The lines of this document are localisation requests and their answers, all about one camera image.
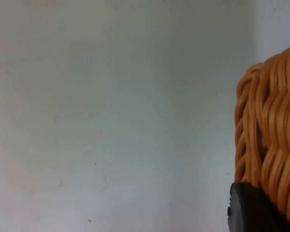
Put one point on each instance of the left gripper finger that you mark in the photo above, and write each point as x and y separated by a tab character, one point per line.
251	212

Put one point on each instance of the brown wicker basket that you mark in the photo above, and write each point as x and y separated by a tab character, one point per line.
270	125

